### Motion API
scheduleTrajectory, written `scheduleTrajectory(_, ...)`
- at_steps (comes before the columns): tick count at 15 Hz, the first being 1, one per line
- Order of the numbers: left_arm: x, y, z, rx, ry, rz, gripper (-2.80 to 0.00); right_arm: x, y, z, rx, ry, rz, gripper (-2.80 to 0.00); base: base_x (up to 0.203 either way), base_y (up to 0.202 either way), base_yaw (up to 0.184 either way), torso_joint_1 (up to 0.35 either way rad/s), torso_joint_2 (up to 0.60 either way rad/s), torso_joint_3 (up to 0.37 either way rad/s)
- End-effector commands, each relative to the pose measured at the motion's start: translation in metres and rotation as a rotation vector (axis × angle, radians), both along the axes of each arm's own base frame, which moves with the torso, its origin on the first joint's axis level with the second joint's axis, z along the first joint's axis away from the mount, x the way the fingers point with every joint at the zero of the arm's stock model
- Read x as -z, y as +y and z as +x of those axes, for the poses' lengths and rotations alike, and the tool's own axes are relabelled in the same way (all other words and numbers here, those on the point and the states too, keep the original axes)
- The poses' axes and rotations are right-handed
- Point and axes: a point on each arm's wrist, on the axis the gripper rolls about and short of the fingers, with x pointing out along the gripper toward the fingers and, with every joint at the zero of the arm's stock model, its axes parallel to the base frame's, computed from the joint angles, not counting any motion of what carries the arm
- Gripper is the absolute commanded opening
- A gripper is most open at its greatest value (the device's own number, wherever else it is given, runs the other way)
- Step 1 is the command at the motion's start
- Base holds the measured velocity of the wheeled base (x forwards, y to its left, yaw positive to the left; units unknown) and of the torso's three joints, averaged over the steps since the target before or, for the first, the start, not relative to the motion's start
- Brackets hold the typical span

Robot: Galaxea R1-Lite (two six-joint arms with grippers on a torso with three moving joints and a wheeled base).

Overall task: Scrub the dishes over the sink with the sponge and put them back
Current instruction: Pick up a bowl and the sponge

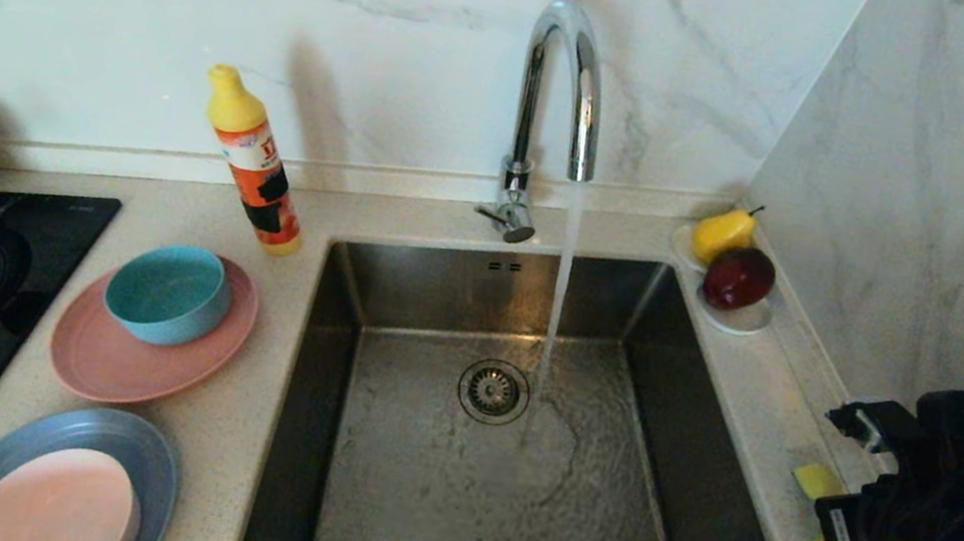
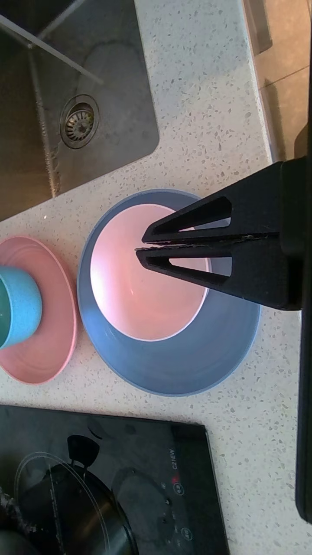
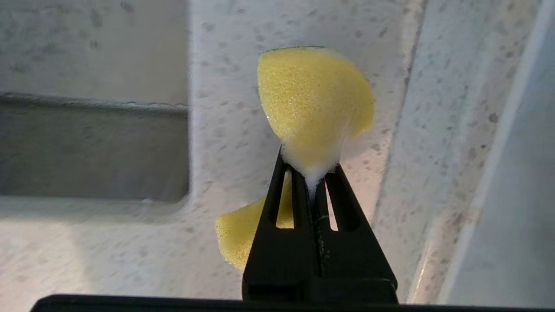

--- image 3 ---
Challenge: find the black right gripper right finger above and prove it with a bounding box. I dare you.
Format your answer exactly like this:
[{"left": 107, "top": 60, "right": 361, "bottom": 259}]
[{"left": 304, "top": 162, "right": 398, "bottom": 303}]

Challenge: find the stainless steel sink basin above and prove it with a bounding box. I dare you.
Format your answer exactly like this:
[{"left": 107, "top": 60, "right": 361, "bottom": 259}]
[{"left": 0, "top": 0, "right": 190, "bottom": 204}]

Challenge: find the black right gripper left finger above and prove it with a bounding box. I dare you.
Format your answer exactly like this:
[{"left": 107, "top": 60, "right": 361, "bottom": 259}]
[{"left": 242, "top": 149, "right": 320, "bottom": 302}]

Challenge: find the yellow sponge brush with handle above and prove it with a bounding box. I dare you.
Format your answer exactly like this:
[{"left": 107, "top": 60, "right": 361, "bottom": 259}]
[{"left": 215, "top": 45, "right": 375, "bottom": 272}]

